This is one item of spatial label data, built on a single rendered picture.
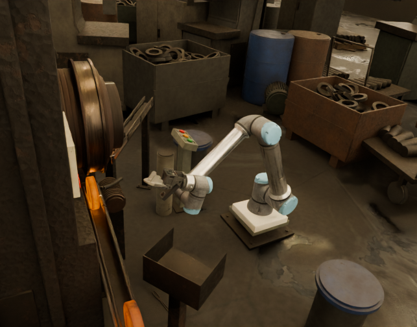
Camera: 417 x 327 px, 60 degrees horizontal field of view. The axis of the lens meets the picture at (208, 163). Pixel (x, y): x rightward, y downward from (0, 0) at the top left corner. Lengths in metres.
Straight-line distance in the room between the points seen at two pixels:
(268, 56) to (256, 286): 3.15
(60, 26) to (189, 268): 3.18
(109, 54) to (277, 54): 2.02
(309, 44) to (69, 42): 2.88
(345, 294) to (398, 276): 0.96
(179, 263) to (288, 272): 1.07
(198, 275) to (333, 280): 0.70
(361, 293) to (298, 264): 0.73
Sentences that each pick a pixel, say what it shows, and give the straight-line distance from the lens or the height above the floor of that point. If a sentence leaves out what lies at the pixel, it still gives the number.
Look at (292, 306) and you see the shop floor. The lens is 2.34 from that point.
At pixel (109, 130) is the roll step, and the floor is 1.13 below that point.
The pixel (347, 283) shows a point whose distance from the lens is 1.96.
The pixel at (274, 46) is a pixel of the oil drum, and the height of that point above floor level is 0.79.
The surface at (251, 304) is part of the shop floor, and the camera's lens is 2.28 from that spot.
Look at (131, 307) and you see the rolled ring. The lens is 1.25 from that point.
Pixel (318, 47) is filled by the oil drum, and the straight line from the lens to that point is 5.11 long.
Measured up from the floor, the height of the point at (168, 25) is 0.75.
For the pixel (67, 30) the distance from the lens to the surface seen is 4.23.
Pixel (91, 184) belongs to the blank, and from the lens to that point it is 1.71.
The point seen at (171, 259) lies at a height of 0.61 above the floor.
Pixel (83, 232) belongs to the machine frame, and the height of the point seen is 0.87.
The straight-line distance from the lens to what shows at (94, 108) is 1.37.
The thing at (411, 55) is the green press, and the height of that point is 0.70.
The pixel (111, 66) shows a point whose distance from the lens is 4.27.
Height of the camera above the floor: 1.76
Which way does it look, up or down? 31 degrees down
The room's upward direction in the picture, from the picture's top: 6 degrees clockwise
